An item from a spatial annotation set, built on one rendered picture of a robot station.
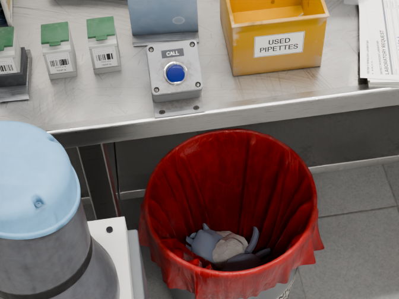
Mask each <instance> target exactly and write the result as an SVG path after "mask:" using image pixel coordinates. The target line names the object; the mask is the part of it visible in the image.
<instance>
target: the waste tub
mask: <svg viewBox="0 0 399 299"><path fill-rule="evenodd" d="M301 13H303V15H302V16H301V17H298V16H299V15H300V14H301ZM329 16H330V15H329V13H328V10H327V7H326V4H325V1H324V0H220V19H221V24H222V28H223V33H224V38H225V42H226V47H227V52H228V56H229V61H230V66H231V70H232V75H233V76H234V77H235V76H241V75H251V74H261V73H267V72H277V71H286V70H292V69H302V68H312V67H318V66H321V61H322V53H323V47H324V39H325V30H326V25H327V18H328V17H329Z"/></svg>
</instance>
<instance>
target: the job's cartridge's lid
mask: <svg viewBox="0 0 399 299"><path fill-rule="evenodd" d="M13 41H14V26H12V27H0V51H4V48H5V47H13Z"/></svg>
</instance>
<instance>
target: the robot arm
mask: <svg viewBox="0 0 399 299"><path fill-rule="evenodd" d="M119 297H120V285H119V279H118V274H117V271H116V267H115V264H114V262H113V260H112V258H111V256H110V254H108V252H107V251H106V249H105V248H104V247H103V246H102V245H101V244H100V243H98V242H97V241H96V240H95V239H94V238H93V237H92V236H91V234H90V230H89V227H88V223H87V219H86V214H85V212H84V207H83V203H82V200H81V189H80V183H79V180H78V177H77V174H76V172H75V170H74V168H73V166H72V165H71V162H70V160H69V157H68V155H67V153H66V151H65V150H64V148H63V146H62V145H61V144H60V143H59V142H58V141H57V140H56V139H55V138H54V137H53V136H52V135H51V134H49V133H47V132H46V131H44V130H43V129H40V128H38V127H37V126H34V125H31V124H28V123H24V122H18V121H11V120H0V299H119Z"/></svg>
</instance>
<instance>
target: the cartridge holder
mask: <svg viewBox="0 0 399 299"><path fill-rule="evenodd" d="M30 75H31V51H30V49H27V50H25V47H21V68H20V72H16V73H9V74H0V102H2V101H14V100H26V99H29V97H30Z"/></svg>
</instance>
